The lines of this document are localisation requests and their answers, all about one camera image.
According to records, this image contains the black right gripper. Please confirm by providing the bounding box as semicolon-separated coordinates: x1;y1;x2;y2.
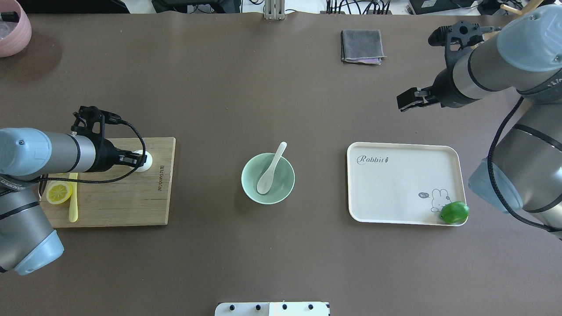
396;21;485;112

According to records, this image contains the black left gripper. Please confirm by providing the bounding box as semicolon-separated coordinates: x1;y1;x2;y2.
71;106;147;172

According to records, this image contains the white steamed bun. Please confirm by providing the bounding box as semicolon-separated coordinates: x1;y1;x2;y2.
134;150;153;172

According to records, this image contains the white ceramic spoon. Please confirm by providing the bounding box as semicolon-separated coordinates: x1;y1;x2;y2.
256;141;287;195

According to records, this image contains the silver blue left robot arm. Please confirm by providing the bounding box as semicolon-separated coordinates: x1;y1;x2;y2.
0;106;147;276

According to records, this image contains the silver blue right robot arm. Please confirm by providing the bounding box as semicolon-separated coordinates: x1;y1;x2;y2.
396;4;562;239

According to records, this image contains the mint green bowl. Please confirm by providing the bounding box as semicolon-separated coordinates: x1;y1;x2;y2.
241;152;295;205

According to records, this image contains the pink bowl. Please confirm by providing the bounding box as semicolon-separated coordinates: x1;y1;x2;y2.
0;0;32;58

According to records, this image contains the wooden cutting board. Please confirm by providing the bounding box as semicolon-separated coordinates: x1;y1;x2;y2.
40;137;176;228

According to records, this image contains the grey folded cloth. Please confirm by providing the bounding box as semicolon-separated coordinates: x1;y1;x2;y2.
340;29;386;65

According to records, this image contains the yellow plastic knife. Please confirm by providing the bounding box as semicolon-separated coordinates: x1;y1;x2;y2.
68;181;79;223

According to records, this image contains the lemon slice stack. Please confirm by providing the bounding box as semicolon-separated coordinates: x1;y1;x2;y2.
44;181;74;205

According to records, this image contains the white rabbit tray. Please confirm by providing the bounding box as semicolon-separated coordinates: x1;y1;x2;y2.
346;142;466;226

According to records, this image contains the green lime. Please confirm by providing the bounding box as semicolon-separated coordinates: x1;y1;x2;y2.
441;201;470;225

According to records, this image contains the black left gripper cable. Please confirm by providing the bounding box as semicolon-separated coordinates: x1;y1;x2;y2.
40;118;147;184

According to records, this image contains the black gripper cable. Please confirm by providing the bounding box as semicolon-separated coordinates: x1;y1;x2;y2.
486;96;562;233
40;118;147;184

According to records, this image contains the aluminium frame post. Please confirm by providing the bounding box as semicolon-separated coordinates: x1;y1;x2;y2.
263;0;285;20

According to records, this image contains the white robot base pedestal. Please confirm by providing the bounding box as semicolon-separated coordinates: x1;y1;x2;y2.
214;301;331;316

